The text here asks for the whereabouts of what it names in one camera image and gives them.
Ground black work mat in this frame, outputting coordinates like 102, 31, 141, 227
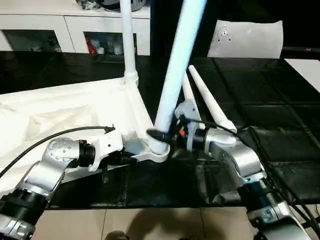
0, 50, 320, 210

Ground black robot foot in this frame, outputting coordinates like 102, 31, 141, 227
105, 231, 129, 240

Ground thin black floor cables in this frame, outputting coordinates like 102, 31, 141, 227
294, 200, 320, 238

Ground grey clutter pile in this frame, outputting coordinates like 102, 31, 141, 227
76, 0, 105, 11

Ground small red item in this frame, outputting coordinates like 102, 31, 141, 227
86, 38, 98, 55

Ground white plastic bag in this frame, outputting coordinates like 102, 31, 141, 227
207, 19, 284, 60

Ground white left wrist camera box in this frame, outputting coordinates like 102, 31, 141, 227
89, 130, 125, 172

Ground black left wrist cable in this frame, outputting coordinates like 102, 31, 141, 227
0, 125, 117, 179

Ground white plastic table leg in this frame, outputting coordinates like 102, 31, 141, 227
181, 75, 202, 122
119, 0, 140, 89
149, 0, 208, 155
188, 65, 237, 134

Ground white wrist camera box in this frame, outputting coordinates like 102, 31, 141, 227
173, 100, 201, 127
89, 130, 125, 172

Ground grey bag on cabinet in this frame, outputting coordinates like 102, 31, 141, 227
102, 0, 151, 12

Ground white plastic table top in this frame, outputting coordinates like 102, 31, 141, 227
0, 77, 172, 195

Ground white cabinet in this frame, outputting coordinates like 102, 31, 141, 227
0, 0, 152, 56

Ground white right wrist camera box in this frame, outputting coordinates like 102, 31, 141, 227
173, 100, 201, 127

